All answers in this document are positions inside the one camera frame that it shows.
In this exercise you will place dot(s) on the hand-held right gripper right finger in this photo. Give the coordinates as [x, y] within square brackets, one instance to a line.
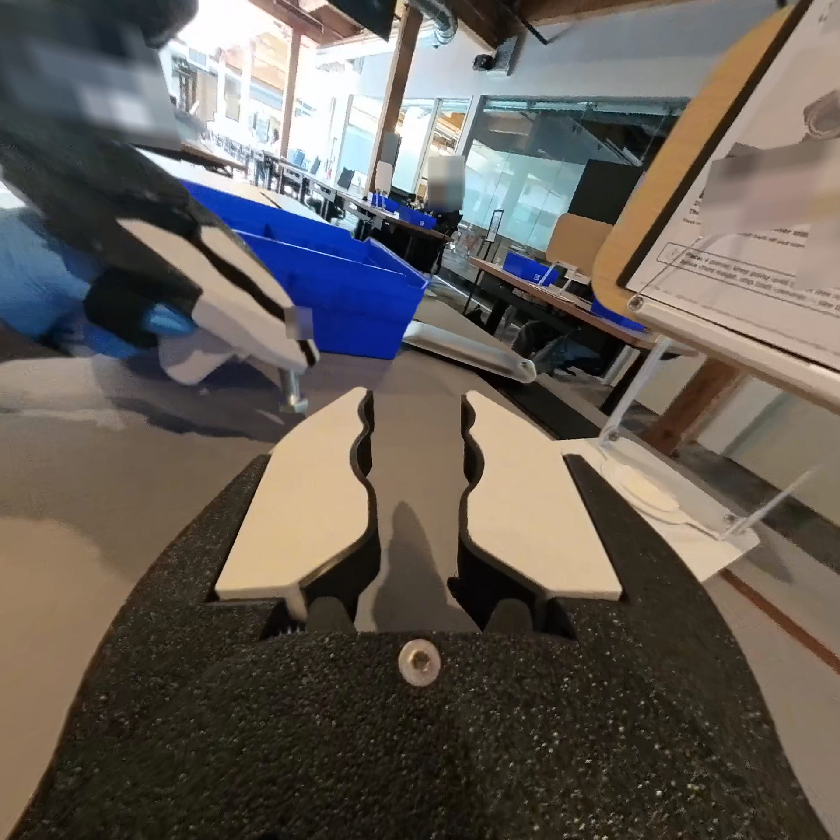
[538, 518]

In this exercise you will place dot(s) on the silver hex bolt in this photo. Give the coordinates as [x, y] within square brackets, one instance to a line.
[294, 394]

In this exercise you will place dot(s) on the long wooden work table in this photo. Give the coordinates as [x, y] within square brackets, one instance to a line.
[571, 302]

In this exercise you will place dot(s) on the blue plastic storage bin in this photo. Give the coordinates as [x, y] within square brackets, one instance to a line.
[328, 289]

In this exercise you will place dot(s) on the small blue storage bin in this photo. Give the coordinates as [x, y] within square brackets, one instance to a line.
[617, 315]
[523, 269]

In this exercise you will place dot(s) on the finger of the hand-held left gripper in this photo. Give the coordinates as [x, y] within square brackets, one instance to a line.
[256, 269]
[216, 308]

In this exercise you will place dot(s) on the printed instruction sheet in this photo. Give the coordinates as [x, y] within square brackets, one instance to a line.
[774, 229]

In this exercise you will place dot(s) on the black partition panel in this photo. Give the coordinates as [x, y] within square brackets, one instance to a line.
[610, 190]

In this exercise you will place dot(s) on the wooden board document stand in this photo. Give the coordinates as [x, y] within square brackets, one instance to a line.
[656, 197]

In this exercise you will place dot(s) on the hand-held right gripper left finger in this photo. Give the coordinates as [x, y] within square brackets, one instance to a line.
[302, 512]

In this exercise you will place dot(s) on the beige chair back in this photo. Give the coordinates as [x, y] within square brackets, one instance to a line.
[581, 239]

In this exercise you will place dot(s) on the wooden support post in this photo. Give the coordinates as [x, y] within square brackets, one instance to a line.
[394, 98]

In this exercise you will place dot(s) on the brown wooden furniture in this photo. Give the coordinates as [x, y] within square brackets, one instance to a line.
[695, 407]

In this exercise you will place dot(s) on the silver ceiling duct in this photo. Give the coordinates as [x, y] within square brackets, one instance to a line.
[439, 16]

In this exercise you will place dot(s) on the person's left hand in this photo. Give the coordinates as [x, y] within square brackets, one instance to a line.
[39, 282]

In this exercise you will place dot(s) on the black wall screen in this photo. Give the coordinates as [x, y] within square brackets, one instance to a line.
[364, 16]

